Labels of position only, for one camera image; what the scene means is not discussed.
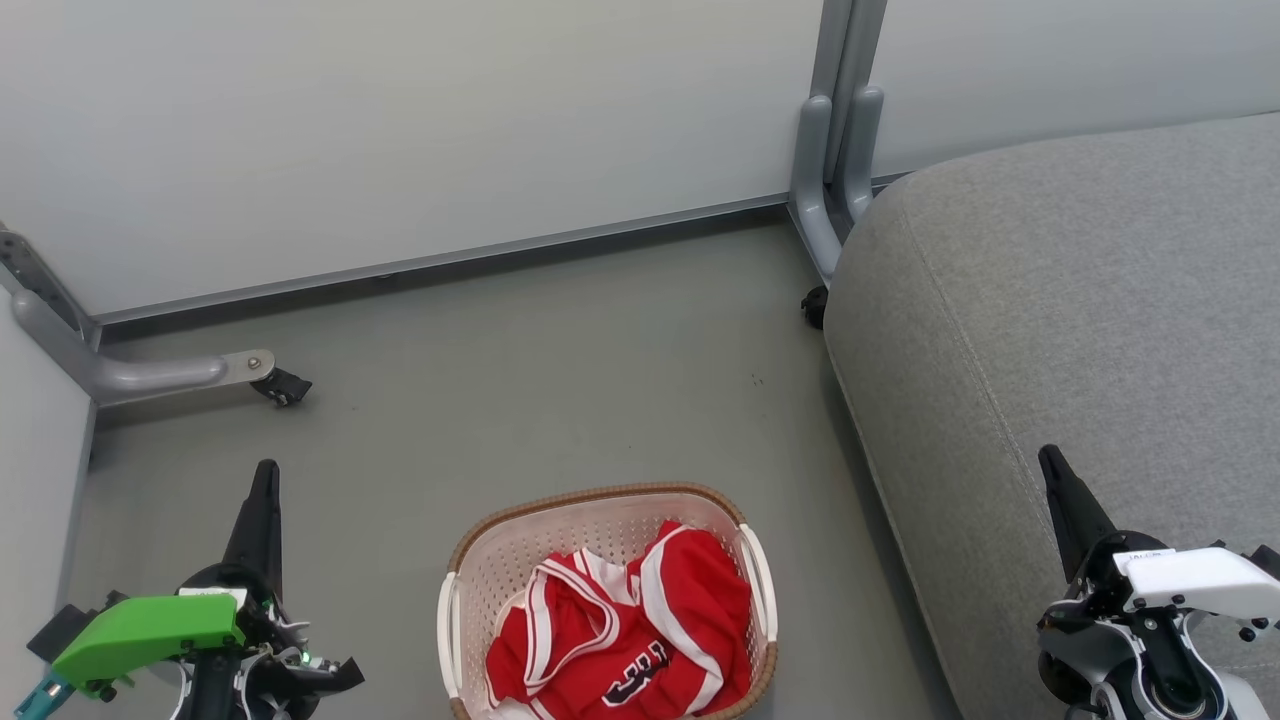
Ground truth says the grey partition bottom rail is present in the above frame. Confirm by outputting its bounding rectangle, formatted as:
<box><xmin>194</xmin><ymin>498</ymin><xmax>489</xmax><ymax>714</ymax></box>
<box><xmin>93</xmin><ymin>193</ymin><xmax>793</xmax><ymax>328</ymax></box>

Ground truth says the grey fabric sofa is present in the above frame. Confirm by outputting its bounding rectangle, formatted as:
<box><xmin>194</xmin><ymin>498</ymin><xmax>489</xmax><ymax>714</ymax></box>
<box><xmin>822</xmin><ymin>112</ymin><xmax>1280</xmax><ymax>720</ymax></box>

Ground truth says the red jersey black print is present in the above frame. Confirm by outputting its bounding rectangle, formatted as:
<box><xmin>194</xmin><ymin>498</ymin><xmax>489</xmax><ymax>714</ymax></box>
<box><xmin>486</xmin><ymin>548</ymin><xmax>701</xmax><ymax>720</ymax></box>

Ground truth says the grey curved partition leg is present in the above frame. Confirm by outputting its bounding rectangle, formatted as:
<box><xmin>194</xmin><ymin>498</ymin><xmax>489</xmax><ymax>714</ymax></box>
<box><xmin>10</xmin><ymin>288</ymin><xmax>277</xmax><ymax>407</ymax></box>

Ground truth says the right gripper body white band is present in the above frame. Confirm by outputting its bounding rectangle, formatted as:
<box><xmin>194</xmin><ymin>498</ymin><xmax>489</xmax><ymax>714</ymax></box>
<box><xmin>1075</xmin><ymin>530</ymin><xmax>1280</xmax><ymax>641</ymax></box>

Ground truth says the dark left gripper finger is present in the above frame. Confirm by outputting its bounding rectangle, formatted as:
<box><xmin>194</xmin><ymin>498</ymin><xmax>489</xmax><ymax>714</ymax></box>
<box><xmin>222</xmin><ymin>460</ymin><xmax>284</xmax><ymax>601</ymax></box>

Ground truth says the grey partition post foot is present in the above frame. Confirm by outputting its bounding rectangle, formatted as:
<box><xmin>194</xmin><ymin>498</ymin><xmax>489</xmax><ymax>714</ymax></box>
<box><xmin>787</xmin><ymin>0</ymin><xmax>890</xmax><ymax>288</ymax></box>

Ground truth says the white plastic laundry basket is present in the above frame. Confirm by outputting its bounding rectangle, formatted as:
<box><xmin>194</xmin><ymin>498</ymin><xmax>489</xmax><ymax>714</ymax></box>
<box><xmin>437</xmin><ymin>483</ymin><xmax>779</xmax><ymax>720</ymax></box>

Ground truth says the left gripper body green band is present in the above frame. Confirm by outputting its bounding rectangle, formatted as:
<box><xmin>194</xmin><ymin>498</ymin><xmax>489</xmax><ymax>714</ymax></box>
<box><xmin>50</xmin><ymin>563</ymin><xmax>366</xmax><ymax>720</ymax></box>

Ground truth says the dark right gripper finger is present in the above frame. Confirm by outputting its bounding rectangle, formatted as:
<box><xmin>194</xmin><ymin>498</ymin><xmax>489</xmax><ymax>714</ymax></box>
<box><xmin>1037</xmin><ymin>445</ymin><xmax>1118</xmax><ymax>586</ymax></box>

